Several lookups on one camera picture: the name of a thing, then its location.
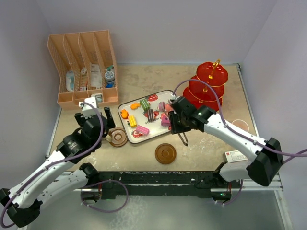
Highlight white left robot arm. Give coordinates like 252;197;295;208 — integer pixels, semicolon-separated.
0;107;115;228

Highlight green toy cake slice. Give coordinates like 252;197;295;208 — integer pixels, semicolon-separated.
140;98;150;112

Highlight orange fish cake left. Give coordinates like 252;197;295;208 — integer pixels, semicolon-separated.
120;109;129;119

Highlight white sachet packet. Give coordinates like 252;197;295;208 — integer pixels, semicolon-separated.
91;64;102;89

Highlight white strawberry tray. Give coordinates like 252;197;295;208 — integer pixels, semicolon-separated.
118;90;173;144

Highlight beige ceramic mug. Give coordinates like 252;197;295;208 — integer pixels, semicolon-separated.
105;135;112;143

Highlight brown coaster centre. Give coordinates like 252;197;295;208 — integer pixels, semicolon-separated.
155;143;177;164

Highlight small boxed packets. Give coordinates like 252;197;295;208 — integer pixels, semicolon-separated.
79;67;88;91

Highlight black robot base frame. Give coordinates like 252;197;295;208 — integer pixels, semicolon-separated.
79;162;240;201

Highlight coral toy cake slice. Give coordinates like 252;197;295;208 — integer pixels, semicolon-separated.
161;113;169;119

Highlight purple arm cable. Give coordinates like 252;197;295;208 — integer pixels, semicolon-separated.
173;79;307;165
0;102;104;228

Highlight metal serving tongs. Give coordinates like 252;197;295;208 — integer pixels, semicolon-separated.
164;103;189;147

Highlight clear plastic cup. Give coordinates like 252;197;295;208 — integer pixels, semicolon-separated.
232;119;249;132

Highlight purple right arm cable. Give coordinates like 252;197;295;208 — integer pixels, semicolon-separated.
173;79;307;165

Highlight brown coaster by mug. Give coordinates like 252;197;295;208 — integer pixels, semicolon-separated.
109;127;128;147

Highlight yellow toy cake slice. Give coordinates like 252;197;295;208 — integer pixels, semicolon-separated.
128;115;137;128

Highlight blue white pouch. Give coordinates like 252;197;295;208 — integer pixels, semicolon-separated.
66;70;74;92

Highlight brown toy cake slice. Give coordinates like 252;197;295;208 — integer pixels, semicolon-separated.
147;109;155;123

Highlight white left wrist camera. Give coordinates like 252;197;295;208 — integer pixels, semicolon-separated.
79;97;98;118

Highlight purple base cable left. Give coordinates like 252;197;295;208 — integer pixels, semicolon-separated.
80;178;130;213

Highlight coral fuzzy sweet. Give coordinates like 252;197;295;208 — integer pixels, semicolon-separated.
165;103;172;112

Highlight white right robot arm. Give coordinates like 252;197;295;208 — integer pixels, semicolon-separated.
169;95;283;187

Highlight red three-tier stand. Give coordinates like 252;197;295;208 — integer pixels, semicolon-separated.
183;59;228;112

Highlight orange fish cake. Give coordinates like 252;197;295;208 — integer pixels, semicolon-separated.
130;102;141;110
120;109;129;119

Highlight purple fuzzy sweet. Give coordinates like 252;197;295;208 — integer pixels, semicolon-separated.
158;102;165;112

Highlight orange fish cake upper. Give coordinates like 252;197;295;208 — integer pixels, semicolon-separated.
130;102;141;110

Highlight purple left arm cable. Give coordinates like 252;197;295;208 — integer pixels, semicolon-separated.
0;102;104;228

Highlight white red card box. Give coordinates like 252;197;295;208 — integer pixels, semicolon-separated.
224;150;248;163

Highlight blue white round tin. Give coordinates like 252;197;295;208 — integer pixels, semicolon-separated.
104;70;115;82

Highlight pink toy cake slice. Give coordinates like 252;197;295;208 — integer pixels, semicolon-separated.
136;125;150;136

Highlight pink desk organizer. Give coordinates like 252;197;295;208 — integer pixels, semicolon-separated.
47;30;119;110

